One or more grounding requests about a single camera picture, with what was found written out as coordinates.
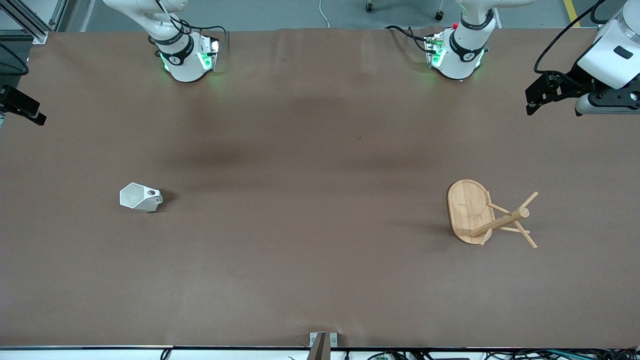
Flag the white faceted cup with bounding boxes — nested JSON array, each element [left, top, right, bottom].
[[119, 182, 164, 214]]

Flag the wooden cup rack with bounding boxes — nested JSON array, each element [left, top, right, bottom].
[[446, 179, 540, 249]]

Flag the brown table cover mat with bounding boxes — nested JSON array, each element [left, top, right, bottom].
[[0, 27, 640, 348]]

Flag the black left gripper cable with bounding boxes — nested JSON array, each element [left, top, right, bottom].
[[534, 0, 608, 76]]

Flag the aluminium frame profile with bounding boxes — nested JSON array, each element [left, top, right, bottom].
[[0, 0, 68, 45]]

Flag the black left arm base cable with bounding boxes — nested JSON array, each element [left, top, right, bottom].
[[386, 25, 431, 48]]

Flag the black arm base cable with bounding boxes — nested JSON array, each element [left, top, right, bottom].
[[386, 25, 431, 48], [155, 0, 230, 51]]

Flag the black right arm base cable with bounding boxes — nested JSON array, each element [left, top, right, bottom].
[[155, 0, 230, 51]]

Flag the black cable bundle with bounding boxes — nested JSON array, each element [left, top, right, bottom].
[[344, 348, 640, 360]]

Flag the grey metal camera bracket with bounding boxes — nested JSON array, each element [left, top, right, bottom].
[[308, 331, 339, 360]]

